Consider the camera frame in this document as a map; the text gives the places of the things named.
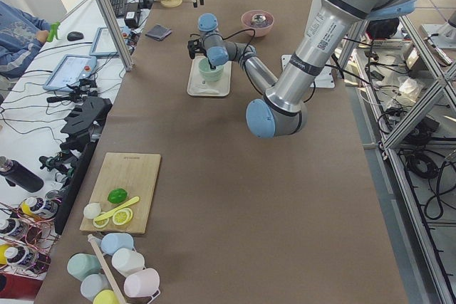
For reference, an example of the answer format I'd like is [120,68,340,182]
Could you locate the green bowl robot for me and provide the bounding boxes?
[202,75,222,84]
[198,58,224,76]

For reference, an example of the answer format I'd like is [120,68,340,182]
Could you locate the white mug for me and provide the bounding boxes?
[111,248,145,277]

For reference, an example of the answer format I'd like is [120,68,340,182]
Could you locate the teach pendant upper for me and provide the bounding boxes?
[89,27,118,58]

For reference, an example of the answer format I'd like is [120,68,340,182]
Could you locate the pink bowl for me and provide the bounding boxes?
[241,9,274,38]

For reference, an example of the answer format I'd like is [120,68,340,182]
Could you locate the person in blue shirt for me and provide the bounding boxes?
[1,2,51,79]

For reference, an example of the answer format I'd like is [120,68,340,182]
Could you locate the wooden mug rack rod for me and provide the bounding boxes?
[87,234,127,304]

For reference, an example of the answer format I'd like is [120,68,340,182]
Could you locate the yellow plastic knife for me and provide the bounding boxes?
[94,196,140,221]

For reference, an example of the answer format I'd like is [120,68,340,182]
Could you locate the wooden cutting board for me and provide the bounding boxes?
[80,152,161,234]

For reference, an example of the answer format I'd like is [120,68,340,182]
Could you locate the lemon slices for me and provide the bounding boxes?
[93,208,133,229]

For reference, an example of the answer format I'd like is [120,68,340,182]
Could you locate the teach pendant lower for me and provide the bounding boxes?
[43,54,97,93]

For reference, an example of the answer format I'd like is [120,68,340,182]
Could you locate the green mug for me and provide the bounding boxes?
[67,253,101,281]

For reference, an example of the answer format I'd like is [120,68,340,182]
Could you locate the grey mug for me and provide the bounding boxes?
[80,273,110,302]

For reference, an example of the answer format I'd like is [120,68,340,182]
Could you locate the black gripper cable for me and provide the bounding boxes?
[221,27,258,52]

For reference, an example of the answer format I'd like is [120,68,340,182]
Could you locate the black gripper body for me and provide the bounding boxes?
[187,38,207,60]

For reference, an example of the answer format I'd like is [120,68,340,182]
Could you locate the white garlic bulb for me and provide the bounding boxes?
[83,202,102,219]

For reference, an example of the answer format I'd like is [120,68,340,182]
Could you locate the teach pendant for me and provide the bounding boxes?
[43,54,97,93]
[89,27,118,58]

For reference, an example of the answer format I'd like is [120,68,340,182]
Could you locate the cream rabbit tray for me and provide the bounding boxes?
[187,56,232,98]

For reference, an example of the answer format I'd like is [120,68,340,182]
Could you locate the green lime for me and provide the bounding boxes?
[107,188,128,204]

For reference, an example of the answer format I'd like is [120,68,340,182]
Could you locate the black water bottle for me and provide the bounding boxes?
[1,156,44,193]

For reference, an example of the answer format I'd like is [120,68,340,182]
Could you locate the black computer mouse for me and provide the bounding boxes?
[67,31,84,41]

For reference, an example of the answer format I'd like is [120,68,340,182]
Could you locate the blue mug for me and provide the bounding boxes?
[100,233,135,256]

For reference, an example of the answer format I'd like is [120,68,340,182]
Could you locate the aluminium frame post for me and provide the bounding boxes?
[95,0,133,72]

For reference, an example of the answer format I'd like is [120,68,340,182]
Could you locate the pink mug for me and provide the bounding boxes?
[123,268,160,298]

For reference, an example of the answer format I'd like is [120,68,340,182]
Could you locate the grey folded cloth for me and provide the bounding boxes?
[145,24,172,41]

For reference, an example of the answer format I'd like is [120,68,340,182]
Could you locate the yellow mug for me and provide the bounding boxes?
[93,289,120,304]

